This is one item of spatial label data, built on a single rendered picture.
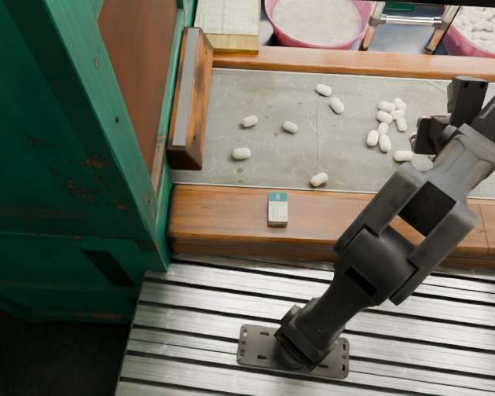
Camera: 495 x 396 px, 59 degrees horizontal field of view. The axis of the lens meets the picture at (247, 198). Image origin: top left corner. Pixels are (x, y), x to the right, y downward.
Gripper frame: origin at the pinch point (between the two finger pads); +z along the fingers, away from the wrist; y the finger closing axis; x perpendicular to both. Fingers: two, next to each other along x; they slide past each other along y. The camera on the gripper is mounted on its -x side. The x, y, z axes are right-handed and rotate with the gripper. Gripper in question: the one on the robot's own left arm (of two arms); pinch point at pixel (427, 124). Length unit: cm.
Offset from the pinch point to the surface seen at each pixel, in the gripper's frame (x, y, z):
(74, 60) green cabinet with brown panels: -15, 49, -48
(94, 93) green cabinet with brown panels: -11, 49, -44
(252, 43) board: -11.7, 34.6, 19.9
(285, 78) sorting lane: -4.9, 26.7, 17.5
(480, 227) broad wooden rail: 16.1, -9.3, -11.1
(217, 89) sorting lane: -2.1, 41.8, 14.1
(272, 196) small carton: 12.5, 29.6, -10.1
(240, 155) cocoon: 7.9, 35.8, -0.5
